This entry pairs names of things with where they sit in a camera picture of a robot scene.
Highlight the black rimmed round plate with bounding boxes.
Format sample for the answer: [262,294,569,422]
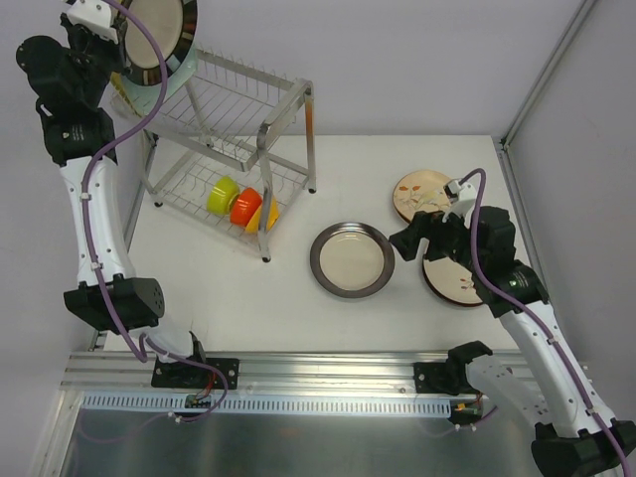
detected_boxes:
[124,0,199,86]

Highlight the woven bamboo tray plate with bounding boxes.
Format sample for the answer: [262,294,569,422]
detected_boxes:
[110,73,144,117]

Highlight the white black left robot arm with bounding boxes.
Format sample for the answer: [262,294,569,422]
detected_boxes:
[16,7,238,391]

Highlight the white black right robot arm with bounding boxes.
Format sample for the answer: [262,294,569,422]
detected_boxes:
[390,207,635,476]

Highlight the stainless steel dish rack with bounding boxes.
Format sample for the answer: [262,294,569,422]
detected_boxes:
[140,48,317,262]

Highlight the beige leaf round plate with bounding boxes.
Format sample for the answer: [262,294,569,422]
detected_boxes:
[422,258,483,307]

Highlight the beige bird round plate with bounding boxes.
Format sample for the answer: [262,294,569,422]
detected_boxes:
[393,170,451,223]

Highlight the yellow bowl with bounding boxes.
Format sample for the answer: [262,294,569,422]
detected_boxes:
[243,196,279,235]

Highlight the orange bowl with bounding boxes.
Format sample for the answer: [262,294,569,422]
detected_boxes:
[230,188,262,227]

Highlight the lime green bowl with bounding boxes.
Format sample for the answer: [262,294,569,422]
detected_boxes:
[206,176,240,216]

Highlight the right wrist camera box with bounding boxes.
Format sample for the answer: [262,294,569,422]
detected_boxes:
[442,179,478,223]

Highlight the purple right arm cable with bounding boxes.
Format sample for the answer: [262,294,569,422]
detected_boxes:
[416,167,630,477]

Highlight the white slotted cable duct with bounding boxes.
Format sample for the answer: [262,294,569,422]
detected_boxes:
[81,392,452,419]

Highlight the aluminium right frame post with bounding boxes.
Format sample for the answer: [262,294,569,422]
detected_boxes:
[499,0,599,151]

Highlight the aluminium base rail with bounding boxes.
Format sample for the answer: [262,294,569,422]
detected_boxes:
[60,351,447,398]

